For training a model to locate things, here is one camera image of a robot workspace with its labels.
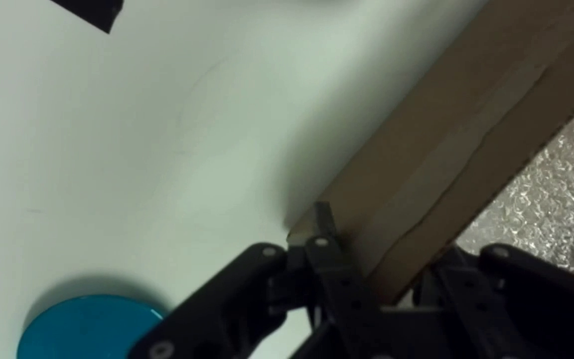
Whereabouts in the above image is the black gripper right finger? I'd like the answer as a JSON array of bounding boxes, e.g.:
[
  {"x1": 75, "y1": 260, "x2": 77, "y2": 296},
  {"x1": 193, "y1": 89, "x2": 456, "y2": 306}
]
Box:
[{"x1": 392, "y1": 242, "x2": 574, "y2": 359}]

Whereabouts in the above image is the teal blue round plate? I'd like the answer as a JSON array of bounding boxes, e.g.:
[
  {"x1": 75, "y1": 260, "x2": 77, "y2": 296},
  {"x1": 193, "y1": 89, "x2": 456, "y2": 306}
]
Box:
[{"x1": 15, "y1": 294, "x2": 171, "y2": 359}]

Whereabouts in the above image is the long black tape strip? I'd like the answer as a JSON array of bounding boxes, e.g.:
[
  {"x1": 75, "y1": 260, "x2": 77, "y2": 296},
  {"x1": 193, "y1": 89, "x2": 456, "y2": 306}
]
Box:
[{"x1": 49, "y1": 0, "x2": 127, "y2": 35}]

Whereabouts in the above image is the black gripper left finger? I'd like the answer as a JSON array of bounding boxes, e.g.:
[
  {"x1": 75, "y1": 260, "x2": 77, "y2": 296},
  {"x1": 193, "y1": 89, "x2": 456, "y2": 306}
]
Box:
[{"x1": 129, "y1": 200, "x2": 394, "y2": 359}]

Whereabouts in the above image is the brown cardboard box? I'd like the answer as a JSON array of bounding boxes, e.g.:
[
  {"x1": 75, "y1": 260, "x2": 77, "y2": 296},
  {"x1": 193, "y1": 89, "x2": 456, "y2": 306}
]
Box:
[{"x1": 285, "y1": 0, "x2": 574, "y2": 306}]

